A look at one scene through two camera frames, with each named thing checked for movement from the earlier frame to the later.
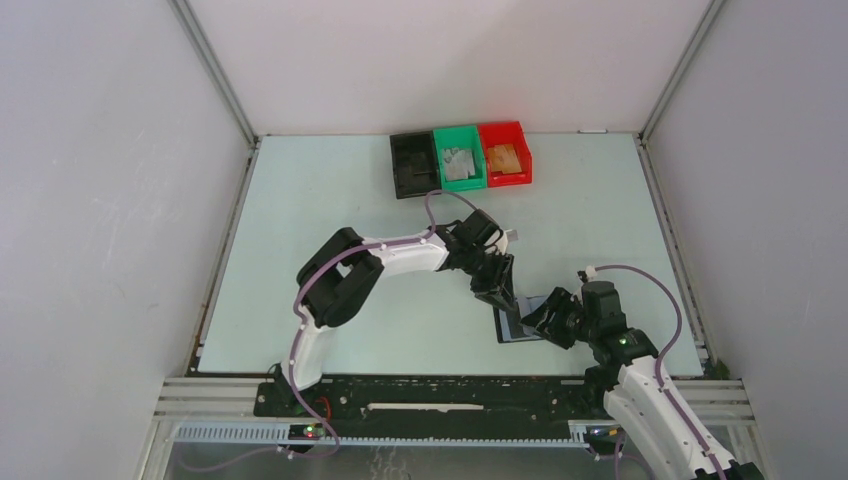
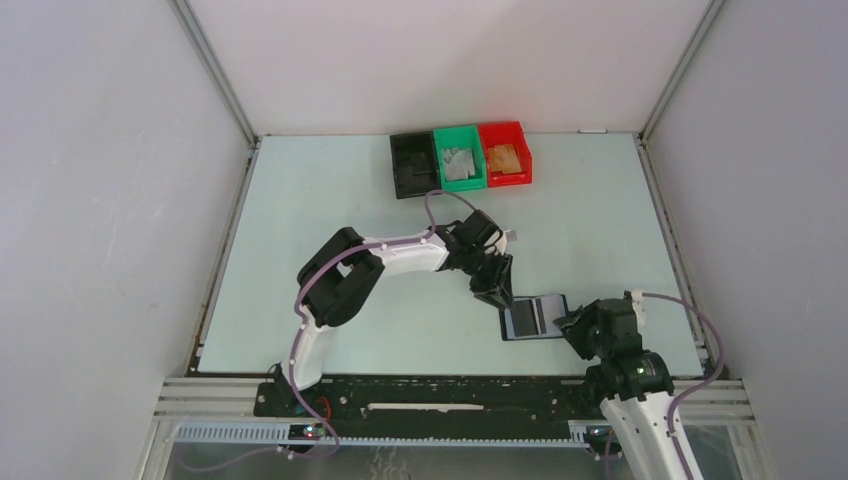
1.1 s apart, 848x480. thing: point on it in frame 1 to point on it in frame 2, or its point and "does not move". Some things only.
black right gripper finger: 555,329 to 578,335
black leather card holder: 508,322 does not move
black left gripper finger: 506,291 does not move
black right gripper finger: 549,310 to 578,316
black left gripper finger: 493,293 does not move
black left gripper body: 486,266 does not move
